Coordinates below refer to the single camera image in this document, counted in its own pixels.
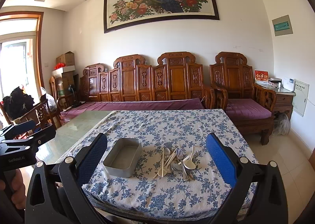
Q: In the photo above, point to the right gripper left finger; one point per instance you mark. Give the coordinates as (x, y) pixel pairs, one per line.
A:
(55, 193)

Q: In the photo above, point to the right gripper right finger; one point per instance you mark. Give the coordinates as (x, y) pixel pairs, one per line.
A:
(269, 203)

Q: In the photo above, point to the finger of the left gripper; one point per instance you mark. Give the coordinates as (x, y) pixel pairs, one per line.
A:
(18, 129)

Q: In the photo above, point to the large white rice spoon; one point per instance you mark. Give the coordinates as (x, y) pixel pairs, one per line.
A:
(188, 161)

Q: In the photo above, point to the metal fork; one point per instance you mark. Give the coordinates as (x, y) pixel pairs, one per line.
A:
(180, 158)

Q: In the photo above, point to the cream plastic chopstick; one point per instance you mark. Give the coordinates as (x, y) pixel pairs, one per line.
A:
(162, 171)

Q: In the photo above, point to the metal smiley spoon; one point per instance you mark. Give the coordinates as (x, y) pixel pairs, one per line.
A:
(176, 167)

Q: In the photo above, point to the person's left hand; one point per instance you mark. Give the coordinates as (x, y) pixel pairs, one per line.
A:
(18, 197)

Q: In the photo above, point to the black bag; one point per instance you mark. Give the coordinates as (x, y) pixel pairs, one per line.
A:
(17, 104)

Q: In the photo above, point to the wooden dining chair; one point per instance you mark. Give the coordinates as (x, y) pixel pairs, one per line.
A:
(42, 116)

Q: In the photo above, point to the black desk lamp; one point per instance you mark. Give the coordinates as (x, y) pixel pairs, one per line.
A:
(75, 103)

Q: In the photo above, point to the grey metal tray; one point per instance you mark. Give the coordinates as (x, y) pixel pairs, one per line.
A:
(122, 159)

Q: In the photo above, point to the stacked cardboard boxes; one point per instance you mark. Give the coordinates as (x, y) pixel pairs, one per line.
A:
(64, 78)

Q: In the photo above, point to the top cardboard box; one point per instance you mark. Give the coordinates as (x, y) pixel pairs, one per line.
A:
(67, 58)

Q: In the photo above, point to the blue floral tablecloth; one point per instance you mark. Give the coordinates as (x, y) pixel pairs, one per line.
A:
(168, 197)

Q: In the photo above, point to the carved wooden armchair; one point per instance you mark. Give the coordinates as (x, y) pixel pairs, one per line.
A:
(248, 105)

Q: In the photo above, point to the wooden side table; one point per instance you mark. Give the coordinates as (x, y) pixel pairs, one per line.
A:
(284, 101)

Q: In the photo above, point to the white router box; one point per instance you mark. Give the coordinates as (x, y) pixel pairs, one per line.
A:
(289, 84)

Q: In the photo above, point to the red greeting card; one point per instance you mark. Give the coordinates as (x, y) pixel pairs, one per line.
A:
(261, 77)

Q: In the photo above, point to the long carved wooden sofa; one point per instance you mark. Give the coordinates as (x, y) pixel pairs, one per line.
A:
(176, 83)

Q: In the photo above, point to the peacock painting framed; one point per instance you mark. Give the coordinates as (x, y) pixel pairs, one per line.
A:
(119, 14)

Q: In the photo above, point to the wall electrical panel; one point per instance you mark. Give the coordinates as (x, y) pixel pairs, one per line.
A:
(300, 99)

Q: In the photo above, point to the grey wall box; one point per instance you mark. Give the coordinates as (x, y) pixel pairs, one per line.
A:
(282, 26)

